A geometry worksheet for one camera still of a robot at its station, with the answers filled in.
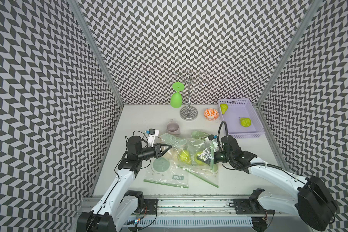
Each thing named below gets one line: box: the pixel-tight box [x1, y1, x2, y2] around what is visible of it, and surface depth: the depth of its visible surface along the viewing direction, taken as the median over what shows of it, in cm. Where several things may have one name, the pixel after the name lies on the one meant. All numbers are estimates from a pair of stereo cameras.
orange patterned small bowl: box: [203, 108, 219, 121], surface depth 111 cm
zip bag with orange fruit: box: [177, 162, 219, 189], surface depth 82 cm
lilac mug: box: [166, 118, 181, 135], surface depth 102 cm
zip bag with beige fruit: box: [143, 146, 189, 188], surface depth 84 cm
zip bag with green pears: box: [159, 130, 219, 174], surface depth 74 cm
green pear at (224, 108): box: [219, 103, 229, 115], surface depth 113 cm
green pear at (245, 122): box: [238, 116, 252, 128], surface depth 103 cm
